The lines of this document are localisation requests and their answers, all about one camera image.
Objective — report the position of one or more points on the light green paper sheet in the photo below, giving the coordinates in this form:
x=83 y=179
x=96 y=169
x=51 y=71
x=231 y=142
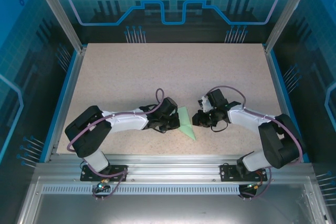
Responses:
x=185 y=121

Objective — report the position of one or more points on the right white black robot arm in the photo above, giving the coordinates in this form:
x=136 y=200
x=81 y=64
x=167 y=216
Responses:
x=246 y=121

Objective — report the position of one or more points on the blue edge strip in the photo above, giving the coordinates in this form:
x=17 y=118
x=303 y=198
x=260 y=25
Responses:
x=279 y=77
x=69 y=77

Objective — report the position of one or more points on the slotted aluminium strip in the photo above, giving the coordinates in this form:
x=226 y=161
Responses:
x=173 y=189

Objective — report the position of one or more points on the grey metal tray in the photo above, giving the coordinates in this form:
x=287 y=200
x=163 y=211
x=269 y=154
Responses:
x=170 y=208

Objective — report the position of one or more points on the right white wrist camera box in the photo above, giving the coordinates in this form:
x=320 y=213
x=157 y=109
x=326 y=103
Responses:
x=204 y=104

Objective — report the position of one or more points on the aluminium frame rail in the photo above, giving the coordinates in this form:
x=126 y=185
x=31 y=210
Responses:
x=173 y=167

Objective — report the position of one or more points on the aluminium side rail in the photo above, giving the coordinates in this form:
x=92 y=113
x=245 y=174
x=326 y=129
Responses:
x=274 y=77
x=74 y=77

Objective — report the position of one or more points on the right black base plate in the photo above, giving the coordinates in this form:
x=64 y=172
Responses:
x=226 y=176

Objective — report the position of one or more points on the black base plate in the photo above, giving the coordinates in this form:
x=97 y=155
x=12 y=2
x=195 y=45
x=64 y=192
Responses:
x=84 y=176
x=226 y=176

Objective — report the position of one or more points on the aluminium corner post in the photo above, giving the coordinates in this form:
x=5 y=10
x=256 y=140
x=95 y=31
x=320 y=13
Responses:
x=69 y=24
x=279 y=24

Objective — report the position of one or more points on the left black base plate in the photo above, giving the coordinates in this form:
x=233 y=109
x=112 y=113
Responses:
x=84 y=176

